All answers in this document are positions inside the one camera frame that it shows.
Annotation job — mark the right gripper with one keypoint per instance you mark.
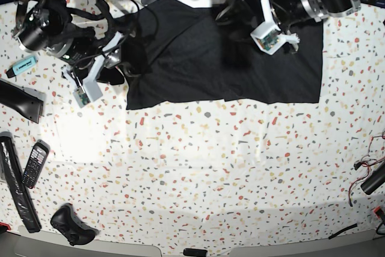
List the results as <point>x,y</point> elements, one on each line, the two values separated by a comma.
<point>102,68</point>

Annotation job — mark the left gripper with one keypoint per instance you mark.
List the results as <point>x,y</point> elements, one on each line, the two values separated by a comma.
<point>268,36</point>

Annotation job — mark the black T-shirt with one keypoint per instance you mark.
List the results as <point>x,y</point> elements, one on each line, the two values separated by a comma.
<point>182,55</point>

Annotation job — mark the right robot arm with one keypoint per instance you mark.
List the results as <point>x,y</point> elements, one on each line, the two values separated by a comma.
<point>83,40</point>

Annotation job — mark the black TV remote control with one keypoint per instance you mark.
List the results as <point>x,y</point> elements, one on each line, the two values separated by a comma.
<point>35,164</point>

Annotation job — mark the light blue highlighter marker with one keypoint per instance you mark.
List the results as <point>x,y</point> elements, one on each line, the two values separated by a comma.
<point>21,66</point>

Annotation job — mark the long black plastic bar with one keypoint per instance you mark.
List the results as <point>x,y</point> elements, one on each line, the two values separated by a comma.
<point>18,190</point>

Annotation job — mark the black game controller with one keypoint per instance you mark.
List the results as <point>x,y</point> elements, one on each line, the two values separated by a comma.
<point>69,225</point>

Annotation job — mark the small red clip left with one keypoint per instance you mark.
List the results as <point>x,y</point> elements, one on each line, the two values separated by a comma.
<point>4,228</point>

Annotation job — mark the small red clip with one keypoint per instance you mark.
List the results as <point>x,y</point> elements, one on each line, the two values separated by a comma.
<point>379,213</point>
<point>4,228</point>

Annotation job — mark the small black box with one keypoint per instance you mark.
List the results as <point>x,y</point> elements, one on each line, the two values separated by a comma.
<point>192,252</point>

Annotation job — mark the small red clip right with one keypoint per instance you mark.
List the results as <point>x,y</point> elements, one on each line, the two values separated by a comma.
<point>379,213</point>

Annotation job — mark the black curved plastic handle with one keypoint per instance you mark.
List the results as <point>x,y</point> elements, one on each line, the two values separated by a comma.
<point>27,105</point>

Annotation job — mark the black cylinder with wires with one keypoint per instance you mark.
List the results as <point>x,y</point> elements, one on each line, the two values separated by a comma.
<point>374,181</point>

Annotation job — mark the black cable tie strip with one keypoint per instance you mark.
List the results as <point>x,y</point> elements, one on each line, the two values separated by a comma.
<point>334,235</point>

